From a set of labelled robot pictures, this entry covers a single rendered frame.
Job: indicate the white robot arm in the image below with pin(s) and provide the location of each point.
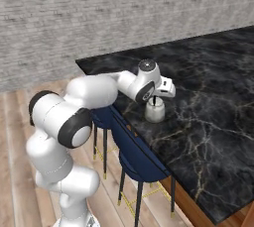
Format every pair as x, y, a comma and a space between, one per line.
86, 92

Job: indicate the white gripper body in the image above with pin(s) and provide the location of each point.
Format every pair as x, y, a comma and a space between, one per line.
168, 89

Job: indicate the black marble dining table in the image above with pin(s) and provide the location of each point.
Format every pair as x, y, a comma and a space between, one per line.
205, 105

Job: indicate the blue bar stool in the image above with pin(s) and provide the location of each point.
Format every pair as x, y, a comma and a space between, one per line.
101, 118
139, 155

